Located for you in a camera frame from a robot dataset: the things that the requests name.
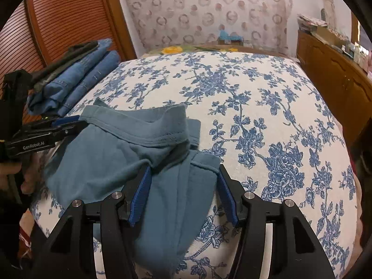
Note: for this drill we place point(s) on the pale curtain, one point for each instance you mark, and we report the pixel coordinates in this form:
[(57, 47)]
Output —
[(327, 5)]

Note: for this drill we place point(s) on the small blue toy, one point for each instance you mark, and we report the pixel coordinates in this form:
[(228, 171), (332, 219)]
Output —
[(229, 35)]

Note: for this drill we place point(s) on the person's left hand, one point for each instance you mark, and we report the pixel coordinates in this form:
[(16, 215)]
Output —
[(33, 171)]

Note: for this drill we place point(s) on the wooden louvered wardrobe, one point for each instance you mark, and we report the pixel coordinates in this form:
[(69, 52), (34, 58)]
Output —
[(69, 20)]

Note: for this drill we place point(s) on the blue floral white quilt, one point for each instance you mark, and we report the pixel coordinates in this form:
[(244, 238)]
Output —
[(261, 116)]

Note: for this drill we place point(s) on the beige flowered blanket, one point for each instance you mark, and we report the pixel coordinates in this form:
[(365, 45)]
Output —
[(171, 50)]

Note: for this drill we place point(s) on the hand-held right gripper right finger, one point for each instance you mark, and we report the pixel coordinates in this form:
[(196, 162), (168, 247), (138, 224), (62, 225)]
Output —
[(228, 200)]

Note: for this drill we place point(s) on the patterned headboard cover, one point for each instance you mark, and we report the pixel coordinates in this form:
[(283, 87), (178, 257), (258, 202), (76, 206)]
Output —
[(209, 8)]

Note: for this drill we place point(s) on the clutter of small items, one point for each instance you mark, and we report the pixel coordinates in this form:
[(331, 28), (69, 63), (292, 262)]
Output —
[(351, 49)]

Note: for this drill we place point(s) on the folded blue jeans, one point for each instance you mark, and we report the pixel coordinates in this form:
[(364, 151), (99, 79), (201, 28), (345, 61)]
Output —
[(96, 75), (58, 90)]

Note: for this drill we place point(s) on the folded dark pants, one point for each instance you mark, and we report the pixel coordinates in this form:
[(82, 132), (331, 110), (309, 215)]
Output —
[(61, 64)]

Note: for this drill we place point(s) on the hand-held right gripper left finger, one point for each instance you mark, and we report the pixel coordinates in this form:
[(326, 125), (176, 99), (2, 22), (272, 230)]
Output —
[(140, 197)]

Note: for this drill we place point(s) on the wooden cabinet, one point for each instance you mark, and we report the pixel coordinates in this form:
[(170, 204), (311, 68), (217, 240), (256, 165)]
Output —
[(328, 75)]

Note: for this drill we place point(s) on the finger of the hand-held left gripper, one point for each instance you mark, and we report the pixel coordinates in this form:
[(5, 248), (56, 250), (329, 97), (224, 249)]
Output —
[(68, 128), (66, 120)]

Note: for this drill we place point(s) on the teal blue shirt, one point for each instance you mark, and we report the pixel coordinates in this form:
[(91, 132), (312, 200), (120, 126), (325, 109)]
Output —
[(110, 157)]

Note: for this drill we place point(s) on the cardboard box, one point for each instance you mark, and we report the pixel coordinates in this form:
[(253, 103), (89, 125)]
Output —
[(328, 36)]

